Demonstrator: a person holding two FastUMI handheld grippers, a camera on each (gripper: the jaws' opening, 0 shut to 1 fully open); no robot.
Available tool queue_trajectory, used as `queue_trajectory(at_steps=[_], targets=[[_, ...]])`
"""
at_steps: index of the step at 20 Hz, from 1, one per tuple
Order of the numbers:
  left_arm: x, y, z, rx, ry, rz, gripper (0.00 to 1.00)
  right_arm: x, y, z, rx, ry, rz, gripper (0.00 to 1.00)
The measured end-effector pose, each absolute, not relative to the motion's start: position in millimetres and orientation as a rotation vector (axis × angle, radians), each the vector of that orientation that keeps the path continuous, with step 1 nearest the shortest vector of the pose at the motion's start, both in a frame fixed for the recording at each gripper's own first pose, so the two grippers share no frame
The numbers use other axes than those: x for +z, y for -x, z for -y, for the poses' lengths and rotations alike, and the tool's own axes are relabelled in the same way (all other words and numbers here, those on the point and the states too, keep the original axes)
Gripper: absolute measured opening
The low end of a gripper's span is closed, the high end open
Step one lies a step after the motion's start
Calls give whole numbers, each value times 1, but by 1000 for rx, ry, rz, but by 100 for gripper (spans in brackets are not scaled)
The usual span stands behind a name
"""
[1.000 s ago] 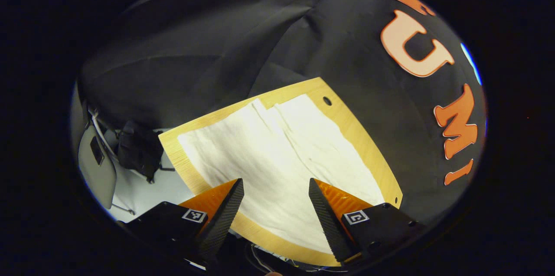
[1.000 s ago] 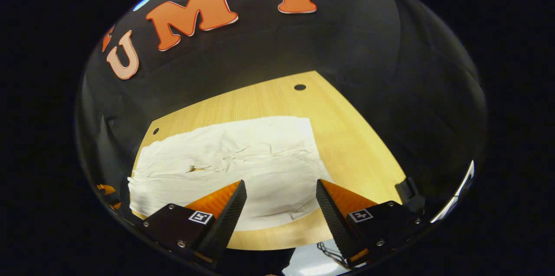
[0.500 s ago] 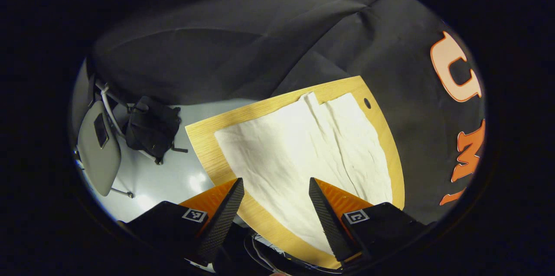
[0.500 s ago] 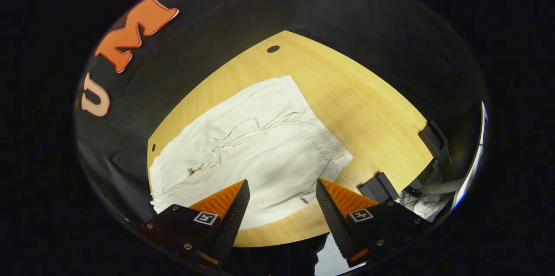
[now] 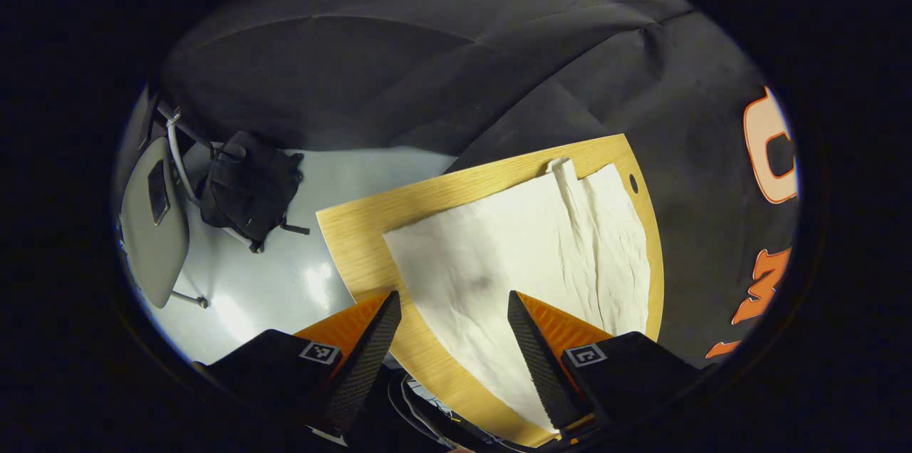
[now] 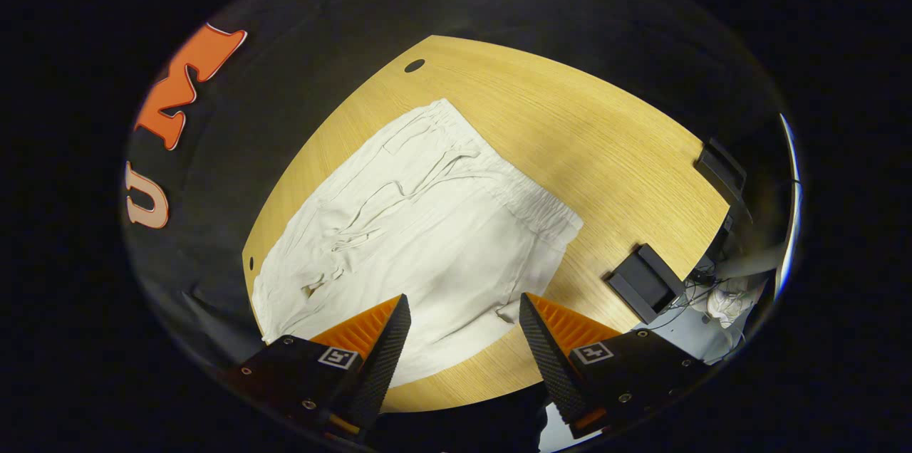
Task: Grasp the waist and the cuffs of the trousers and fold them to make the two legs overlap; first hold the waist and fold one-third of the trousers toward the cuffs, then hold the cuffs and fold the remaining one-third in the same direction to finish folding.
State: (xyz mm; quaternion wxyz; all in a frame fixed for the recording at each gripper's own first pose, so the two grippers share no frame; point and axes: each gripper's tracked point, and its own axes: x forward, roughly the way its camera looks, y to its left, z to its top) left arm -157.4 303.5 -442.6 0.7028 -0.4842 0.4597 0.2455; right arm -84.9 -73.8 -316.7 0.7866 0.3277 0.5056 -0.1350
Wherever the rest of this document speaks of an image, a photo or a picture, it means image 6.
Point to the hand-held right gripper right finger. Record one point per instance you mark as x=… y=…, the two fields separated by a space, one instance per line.
x=552 y=367

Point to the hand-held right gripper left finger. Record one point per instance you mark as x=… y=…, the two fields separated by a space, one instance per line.
x=381 y=360

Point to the black table clamp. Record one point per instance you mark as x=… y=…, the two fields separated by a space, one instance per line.
x=721 y=172
x=645 y=285

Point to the crumpled white cloth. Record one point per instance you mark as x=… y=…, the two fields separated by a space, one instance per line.
x=730 y=303

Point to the black backdrop cloth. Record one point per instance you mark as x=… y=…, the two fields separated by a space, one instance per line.
x=285 y=82

